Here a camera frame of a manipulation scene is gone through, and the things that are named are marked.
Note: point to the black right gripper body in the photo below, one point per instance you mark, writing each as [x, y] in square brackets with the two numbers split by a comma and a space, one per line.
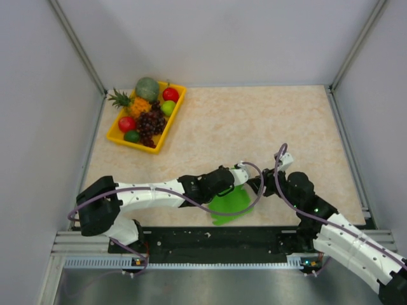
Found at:
[269, 178]

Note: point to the green paper box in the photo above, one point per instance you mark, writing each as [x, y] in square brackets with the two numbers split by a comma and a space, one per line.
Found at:
[229, 201]

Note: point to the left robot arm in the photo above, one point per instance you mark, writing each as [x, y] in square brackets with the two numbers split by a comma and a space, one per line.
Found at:
[108, 201]

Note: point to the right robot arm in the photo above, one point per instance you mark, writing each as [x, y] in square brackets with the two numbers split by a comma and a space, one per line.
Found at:
[323, 228]

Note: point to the green apple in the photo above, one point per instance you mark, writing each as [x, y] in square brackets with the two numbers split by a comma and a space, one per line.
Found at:
[168, 107]

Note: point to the purple grape bunch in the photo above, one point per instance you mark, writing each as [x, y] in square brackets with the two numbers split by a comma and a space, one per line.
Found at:
[150, 124]

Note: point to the red apple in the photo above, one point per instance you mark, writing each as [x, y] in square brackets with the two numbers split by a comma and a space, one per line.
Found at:
[170, 94]

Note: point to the green lime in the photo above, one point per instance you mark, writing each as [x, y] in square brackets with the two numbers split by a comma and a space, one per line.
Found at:
[132, 136]

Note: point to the pineapple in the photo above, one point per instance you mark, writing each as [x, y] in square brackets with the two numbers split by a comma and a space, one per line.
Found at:
[133, 105]

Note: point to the red pomegranate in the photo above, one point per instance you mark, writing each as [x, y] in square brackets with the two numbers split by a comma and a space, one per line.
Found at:
[126, 124]

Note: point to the green melon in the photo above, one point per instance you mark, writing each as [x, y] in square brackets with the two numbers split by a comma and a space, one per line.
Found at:
[147, 88]

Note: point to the yellow plastic tray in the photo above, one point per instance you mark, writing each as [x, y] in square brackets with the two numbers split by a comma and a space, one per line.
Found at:
[116, 136]

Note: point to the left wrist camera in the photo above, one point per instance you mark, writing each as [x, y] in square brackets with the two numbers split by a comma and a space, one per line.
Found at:
[240, 173]

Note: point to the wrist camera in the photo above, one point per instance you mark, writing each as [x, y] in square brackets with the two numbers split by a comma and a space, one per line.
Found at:
[240, 173]
[284, 162]

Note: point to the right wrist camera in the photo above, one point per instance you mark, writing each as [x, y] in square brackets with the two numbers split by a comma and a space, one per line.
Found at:
[284, 162]

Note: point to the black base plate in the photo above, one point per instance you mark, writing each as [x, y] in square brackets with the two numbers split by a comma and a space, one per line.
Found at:
[212, 245]

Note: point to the white slotted cable duct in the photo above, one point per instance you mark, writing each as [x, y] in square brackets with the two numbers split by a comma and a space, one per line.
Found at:
[82, 262]

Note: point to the aluminium frame rail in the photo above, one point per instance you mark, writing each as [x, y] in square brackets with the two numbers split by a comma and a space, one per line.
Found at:
[72, 243]

